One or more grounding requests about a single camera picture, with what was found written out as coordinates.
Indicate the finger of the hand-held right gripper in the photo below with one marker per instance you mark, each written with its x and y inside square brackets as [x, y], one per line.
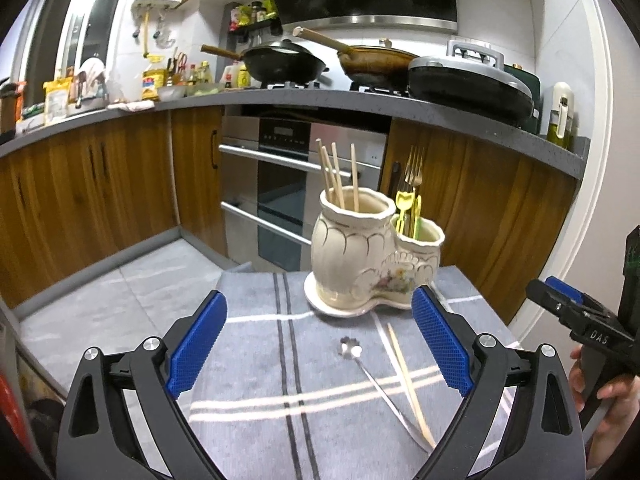
[547, 302]
[562, 287]

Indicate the white-capped oil dispenser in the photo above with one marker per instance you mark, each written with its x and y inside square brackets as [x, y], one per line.
[560, 105]

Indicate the wide wooden cabinet door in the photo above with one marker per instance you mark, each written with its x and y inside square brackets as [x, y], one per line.
[490, 220]

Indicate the sliding glass window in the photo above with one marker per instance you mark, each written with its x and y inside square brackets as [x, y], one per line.
[100, 10]

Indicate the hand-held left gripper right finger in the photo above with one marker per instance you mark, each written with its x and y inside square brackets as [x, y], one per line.
[442, 342]

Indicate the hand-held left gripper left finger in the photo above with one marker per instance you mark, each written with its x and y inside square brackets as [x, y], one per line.
[197, 345]

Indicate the cream ceramic double utensil holder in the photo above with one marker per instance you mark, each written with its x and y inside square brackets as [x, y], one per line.
[345, 260]

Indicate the row of condiment bottles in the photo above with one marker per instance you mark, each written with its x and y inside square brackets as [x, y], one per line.
[200, 75]

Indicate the grey plaid cloth mat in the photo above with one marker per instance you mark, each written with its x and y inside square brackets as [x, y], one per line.
[300, 360]

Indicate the dark green appliance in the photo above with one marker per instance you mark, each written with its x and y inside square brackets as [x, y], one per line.
[525, 82]

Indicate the narrow wooden cabinet door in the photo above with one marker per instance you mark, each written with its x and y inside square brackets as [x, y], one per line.
[195, 185]

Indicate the grey speckled countertop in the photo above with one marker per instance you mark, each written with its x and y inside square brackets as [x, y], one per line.
[350, 102]

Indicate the yellow food bag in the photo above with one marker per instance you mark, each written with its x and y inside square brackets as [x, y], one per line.
[55, 102]

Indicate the flower-shaped metal spoon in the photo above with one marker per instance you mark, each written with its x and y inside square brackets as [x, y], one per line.
[350, 349]

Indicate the wooden chopstick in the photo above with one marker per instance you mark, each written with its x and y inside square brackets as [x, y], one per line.
[331, 175]
[339, 175]
[354, 175]
[323, 165]
[407, 382]

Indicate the stainless built-in oven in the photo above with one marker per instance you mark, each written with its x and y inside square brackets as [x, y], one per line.
[280, 195]

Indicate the black wok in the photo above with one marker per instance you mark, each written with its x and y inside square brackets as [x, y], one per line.
[285, 62]

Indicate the clear food container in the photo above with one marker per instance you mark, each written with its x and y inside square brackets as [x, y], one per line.
[172, 93]

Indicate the black electric griddle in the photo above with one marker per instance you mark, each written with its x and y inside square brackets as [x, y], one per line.
[465, 90]

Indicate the person's right hand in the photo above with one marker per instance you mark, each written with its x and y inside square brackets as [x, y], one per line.
[625, 410]

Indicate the yellow cooking oil bottle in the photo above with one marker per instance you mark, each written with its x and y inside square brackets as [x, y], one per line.
[152, 82]

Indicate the pale dish cloth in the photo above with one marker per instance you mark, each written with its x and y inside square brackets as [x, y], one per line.
[130, 106]

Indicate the shelf of spice packets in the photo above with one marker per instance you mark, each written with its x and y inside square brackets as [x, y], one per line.
[250, 17]

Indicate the silver metal fork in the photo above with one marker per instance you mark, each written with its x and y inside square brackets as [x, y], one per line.
[421, 172]

